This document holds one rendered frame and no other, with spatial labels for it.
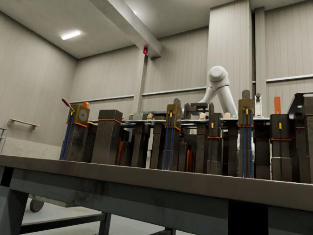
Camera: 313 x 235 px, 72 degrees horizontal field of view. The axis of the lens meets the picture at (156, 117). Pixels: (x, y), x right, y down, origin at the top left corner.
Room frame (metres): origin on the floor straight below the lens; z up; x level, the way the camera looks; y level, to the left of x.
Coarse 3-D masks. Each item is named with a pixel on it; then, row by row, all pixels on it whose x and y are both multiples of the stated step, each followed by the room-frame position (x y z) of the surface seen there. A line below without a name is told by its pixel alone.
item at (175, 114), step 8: (168, 104) 1.07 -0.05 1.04; (176, 104) 1.05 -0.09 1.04; (168, 112) 1.05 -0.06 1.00; (176, 112) 1.05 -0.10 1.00; (168, 120) 1.06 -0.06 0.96; (176, 120) 1.05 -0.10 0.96; (168, 128) 1.07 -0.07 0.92; (176, 128) 1.06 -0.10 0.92; (168, 136) 1.07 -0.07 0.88; (176, 136) 1.08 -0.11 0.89; (168, 144) 1.05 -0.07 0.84; (176, 144) 1.09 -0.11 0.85; (168, 152) 1.05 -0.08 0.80; (176, 152) 1.09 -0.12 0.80; (168, 160) 1.06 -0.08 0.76; (176, 160) 1.10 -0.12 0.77; (168, 168) 1.04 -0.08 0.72; (176, 168) 1.11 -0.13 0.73
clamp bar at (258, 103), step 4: (256, 96) 1.20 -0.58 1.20; (260, 96) 1.19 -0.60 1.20; (256, 100) 1.23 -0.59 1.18; (260, 100) 1.21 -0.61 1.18; (256, 104) 1.22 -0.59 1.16; (260, 104) 1.21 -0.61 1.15; (256, 108) 1.21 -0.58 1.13; (260, 108) 1.20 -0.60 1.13; (256, 112) 1.21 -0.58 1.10; (260, 112) 1.20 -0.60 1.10; (256, 116) 1.21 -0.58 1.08; (260, 116) 1.20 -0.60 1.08
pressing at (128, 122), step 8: (88, 120) 1.45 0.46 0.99; (96, 120) 1.42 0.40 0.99; (128, 120) 1.31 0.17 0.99; (136, 120) 1.29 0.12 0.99; (144, 120) 1.26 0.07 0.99; (152, 120) 1.24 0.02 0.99; (160, 120) 1.22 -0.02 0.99; (184, 120) 1.16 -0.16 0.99; (192, 120) 1.14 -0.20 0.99; (200, 120) 1.12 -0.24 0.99; (208, 120) 1.09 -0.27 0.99; (224, 120) 1.09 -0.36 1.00; (232, 120) 1.08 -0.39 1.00; (256, 120) 1.03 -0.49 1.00; (264, 120) 1.02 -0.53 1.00; (224, 128) 1.25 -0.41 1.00
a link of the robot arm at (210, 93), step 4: (208, 88) 1.72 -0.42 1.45; (212, 88) 1.69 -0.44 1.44; (208, 92) 1.72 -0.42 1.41; (212, 92) 1.70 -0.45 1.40; (216, 92) 1.71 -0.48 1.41; (204, 96) 1.76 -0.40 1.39; (208, 96) 1.73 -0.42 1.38; (212, 96) 1.72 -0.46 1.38; (204, 100) 1.75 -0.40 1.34; (208, 100) 1.74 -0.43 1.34
